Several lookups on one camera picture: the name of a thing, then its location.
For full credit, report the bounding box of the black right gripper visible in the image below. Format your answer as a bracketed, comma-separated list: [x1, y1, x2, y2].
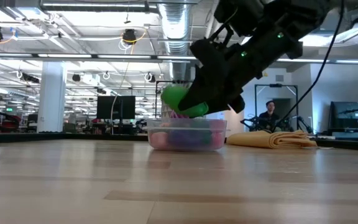
[177, 27, 303, 114]

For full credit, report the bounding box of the small red toy fruit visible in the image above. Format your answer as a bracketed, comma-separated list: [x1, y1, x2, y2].
[211, 121, 227, 149]
[150, 130, 169, 150]

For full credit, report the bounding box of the light green toy vegetable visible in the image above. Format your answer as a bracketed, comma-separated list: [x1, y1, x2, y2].
[197, 121, 213, 147]

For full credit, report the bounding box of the green toy melon half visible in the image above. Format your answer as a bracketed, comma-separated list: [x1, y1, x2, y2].
[160, 85, 210, 119]

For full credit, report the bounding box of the dark blue toy eggplant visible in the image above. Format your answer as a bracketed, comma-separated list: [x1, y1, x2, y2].
[168, 128, 199, 149]

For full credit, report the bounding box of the clear plastic tupperware container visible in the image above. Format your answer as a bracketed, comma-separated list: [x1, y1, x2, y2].
[146, 118, 230, 152]

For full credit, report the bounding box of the person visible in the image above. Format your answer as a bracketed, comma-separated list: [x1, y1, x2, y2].
[257, 100, 284, 132]

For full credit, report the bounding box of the folded yellow cloth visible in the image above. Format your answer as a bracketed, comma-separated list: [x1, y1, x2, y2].
[226, 129, 318, 151]

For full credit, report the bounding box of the white grey patterned plant pot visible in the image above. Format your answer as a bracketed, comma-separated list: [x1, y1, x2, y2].
[161, 101, 180, 120]

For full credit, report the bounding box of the black background monitor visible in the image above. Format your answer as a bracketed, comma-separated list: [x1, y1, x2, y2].
[96, 95, 137, 121]

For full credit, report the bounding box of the background equipment cart with monitor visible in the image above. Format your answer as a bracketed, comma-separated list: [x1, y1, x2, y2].
[328, 100, 358, 142]

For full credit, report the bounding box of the long ceiling light bar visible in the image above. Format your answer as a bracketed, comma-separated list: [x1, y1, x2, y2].
[0, 52, 358, 65]

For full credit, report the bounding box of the white structural column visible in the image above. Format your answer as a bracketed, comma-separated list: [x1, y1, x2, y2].
[37, 60, 67, 134]

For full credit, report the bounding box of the red background machine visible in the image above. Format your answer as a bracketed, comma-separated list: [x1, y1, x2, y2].
[0, 106, 23, 133]

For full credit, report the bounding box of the black background stand frame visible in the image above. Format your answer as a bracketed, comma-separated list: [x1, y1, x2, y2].
[254, 83, 299, 131]

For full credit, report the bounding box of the silver ventilation duct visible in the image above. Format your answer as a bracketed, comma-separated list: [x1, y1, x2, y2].
[157, 0, 198, 82]

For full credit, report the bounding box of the black power cable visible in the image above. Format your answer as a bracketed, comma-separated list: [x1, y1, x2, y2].
[273, 0, 346, 133]

